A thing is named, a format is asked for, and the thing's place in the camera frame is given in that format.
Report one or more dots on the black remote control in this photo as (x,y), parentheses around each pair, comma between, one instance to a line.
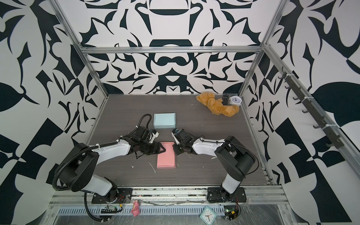
(225,99)

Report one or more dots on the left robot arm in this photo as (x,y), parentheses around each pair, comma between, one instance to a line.
(76,171)

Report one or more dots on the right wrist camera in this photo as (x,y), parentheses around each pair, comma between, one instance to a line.
(176,136)

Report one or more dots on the light blue paper box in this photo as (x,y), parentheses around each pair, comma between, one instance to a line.
(164,120)

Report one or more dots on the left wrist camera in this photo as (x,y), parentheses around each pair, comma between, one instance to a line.
(153,135)

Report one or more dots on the brown teddy bear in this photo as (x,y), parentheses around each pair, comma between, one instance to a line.
(216,106)

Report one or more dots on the pink paper box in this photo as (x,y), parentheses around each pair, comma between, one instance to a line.
(166,160)

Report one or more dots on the circuit board right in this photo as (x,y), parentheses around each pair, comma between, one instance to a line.
(232,212)

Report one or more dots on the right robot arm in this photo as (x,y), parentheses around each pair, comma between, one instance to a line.
(234,157)

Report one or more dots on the teal square clock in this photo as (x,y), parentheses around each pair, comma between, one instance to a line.
(208,216)

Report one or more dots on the pink small toy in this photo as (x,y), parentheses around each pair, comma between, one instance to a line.
(136,208)

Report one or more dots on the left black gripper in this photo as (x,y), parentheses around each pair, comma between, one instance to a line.
(157,147)

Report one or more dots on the white round alarm clock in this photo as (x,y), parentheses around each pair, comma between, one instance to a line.
(235,101)

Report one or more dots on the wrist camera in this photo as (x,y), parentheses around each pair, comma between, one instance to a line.
(176,136)
(153,135)

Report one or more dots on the green circuit board left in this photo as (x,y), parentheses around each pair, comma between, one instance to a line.
(112,209)

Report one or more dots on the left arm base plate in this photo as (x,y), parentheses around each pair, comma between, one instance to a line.
(118,196)

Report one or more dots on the black coat hook rail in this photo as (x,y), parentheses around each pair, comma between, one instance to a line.
(312,107)

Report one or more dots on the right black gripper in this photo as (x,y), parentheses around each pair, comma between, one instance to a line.
(175,147)

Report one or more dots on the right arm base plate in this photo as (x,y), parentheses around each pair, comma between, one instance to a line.
(219,195)

